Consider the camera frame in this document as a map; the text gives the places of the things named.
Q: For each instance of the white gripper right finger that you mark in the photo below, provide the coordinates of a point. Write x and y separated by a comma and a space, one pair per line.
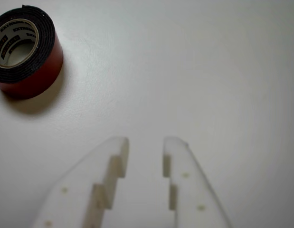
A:
192, 190

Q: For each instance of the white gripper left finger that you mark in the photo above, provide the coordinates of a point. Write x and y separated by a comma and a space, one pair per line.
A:
73, 190

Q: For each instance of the red double-sided tape roll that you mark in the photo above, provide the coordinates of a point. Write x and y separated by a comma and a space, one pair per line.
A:
50, 71

